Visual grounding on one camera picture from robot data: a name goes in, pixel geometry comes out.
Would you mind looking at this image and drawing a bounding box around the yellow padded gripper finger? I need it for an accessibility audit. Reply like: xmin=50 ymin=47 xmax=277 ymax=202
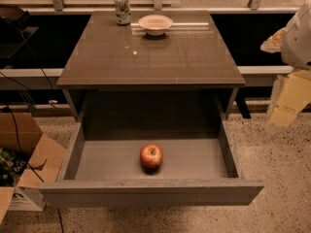
xmin=267 ymin=70 xmax=311 ymax=129
xmin=260 ymin=28 xmax=285 ymax=53

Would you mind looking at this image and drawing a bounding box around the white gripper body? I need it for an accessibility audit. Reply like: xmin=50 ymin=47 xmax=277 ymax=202
xmin=281 ymin=0 xmax=311 ymax=70

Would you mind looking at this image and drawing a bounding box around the red apple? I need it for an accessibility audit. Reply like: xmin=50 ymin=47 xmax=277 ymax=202
xmin=140 ymin=144 xmax=163 ymax=169

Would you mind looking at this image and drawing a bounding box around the grey cabinet with glossy counter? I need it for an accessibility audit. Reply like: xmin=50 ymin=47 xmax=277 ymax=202
xmin=57 ymin=10 xmax=245 ymax=110

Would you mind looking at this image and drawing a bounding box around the grey open top drawer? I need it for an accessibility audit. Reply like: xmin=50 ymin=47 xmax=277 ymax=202
xmin=38 ymin=90 xmax=265 ymax=209

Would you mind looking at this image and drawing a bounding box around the white bowl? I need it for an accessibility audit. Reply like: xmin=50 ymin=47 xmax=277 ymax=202
xmin=138 ymin=15 xmax=173 ymax=36

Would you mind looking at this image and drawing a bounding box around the black device on shelf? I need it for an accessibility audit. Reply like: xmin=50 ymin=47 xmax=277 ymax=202
xmin=0 ymin=5 xmax=30 ymax=29

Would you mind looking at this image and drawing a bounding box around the open cardboard box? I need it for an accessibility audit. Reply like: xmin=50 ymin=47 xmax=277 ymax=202
xmin=0 ymin=113 xmax=66 ymax=221

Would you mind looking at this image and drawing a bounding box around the black cable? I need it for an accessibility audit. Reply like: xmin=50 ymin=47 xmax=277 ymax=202
xmin=0 ymin=29 xmax=66 ymax=233

